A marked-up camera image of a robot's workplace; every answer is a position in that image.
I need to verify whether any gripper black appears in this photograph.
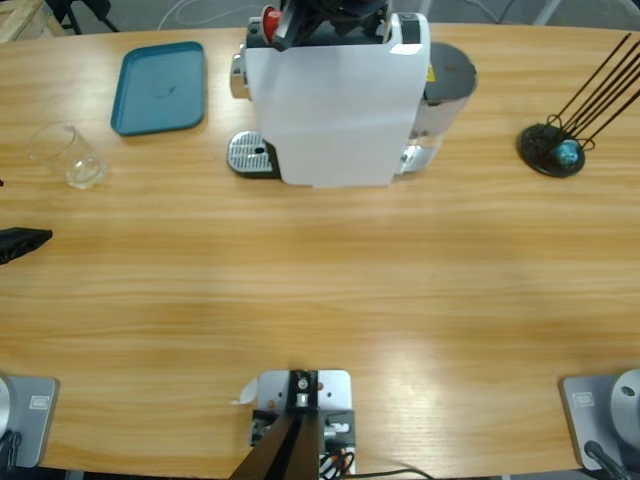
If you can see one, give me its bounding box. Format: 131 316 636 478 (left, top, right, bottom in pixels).
272 0 381 52

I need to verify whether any red coffee capsule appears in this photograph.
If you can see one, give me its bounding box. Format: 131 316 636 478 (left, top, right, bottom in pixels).
263 5 282 40

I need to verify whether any clear drinking glass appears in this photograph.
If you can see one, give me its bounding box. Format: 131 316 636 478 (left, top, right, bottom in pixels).
27 121 110 190

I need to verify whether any white capsule coffee machine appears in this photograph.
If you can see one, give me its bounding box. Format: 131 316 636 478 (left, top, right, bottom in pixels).
227 0 432 190

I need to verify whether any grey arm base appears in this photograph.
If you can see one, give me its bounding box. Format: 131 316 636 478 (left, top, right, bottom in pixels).
0 374 61 471
558 368 640 474

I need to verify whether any blue coffee capsule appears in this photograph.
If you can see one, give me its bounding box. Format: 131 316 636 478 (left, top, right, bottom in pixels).
555 139 581 167

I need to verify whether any teal plastic tray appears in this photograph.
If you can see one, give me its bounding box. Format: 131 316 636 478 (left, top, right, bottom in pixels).
109 40 207 137

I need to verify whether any dark grey water tank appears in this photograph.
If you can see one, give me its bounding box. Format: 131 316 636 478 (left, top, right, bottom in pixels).
408 42 479 176

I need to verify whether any wide white metal leg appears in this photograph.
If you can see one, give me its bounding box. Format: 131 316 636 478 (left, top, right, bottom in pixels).
532 0 561 26

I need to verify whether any white tape tab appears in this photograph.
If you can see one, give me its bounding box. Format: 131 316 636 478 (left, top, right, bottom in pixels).
229 378 260 406

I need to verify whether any black capsule holder with rods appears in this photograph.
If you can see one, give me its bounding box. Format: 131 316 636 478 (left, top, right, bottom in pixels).
517 32 640 179

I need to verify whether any white mounting block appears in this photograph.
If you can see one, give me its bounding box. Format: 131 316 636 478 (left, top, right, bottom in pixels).
249 369 357 476

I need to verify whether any black base cable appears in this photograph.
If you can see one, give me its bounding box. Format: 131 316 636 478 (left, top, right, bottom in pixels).
0 430 24 471
583 439 629 480

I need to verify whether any black camera post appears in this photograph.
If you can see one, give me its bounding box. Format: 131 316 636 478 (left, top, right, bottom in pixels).
232 369 321 480

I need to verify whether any black cable at table edge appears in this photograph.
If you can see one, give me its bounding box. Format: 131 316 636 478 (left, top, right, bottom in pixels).
357 467 431 480

